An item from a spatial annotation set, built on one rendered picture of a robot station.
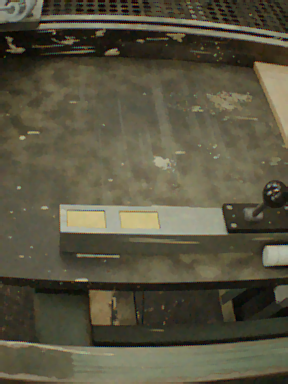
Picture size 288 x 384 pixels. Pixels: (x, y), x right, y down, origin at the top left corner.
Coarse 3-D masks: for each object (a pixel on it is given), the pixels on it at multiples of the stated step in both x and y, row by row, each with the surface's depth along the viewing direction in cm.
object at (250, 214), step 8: (272, 184) 85; (280, 184) 85; (264, 192) 85; (272, 192) 84; (280, 192) 84; (264, 200) 86; (272, 200) 85; (280, 200) 84; (248, 208) 95; (256, 208) 93; (264, 208) 91; (272, 208) 86; (248, 216) 95; (256, 216) 95
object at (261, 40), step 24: (0, 0) 124; (24, 24) 122; (48, 24) 124; (72, 24) 125; (96, 24) 125; (120, 24) 126; (144, 24) 128; (168, 24) 130; (192, 24) 130; (216, 24) 132; (0, 48) 124; (24, 48) 125; (48, 48) 126; (72, 48) 127; (96, 48) 128; (120, 48) 129; (144, 48) 129; (168, 48) 130; (192, 48) 130; (216, 48) 130; (240, 48) 131; (264, 48) 131
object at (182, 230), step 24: (168, 216) 95; (192, 216) 96; (216, 216) 96; (72, 240) 92; (96, 240) 93; (120, 240) 93; (144, 240) 93; (168, 240) 94; (192, 240) 94; (216, 240) 95; (240, 240) 96; (264, 240) 96
